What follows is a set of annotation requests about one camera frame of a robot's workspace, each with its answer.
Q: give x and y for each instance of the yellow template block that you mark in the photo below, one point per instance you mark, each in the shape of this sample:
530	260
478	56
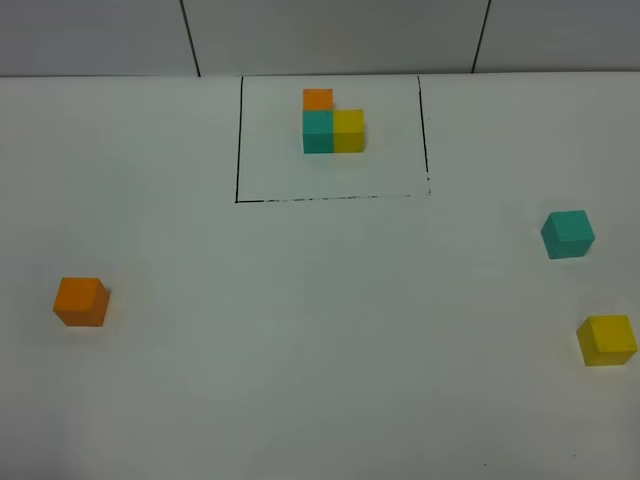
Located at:
349	131

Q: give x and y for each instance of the orange template block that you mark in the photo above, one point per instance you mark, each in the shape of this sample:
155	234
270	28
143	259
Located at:
318	100

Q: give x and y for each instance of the teal template block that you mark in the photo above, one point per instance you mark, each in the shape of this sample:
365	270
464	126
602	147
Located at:
318	131

